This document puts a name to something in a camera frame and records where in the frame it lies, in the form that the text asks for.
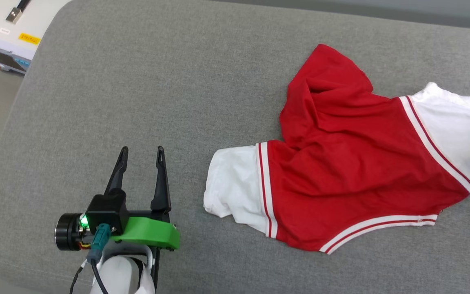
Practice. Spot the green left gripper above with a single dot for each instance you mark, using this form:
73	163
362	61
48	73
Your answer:
149	230

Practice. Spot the red and white jersey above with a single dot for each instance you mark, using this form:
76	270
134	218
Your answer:
349	163

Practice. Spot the yellow warning label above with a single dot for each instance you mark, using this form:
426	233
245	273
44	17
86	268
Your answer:
29	38

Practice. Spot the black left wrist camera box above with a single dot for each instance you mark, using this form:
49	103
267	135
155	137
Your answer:
106	210

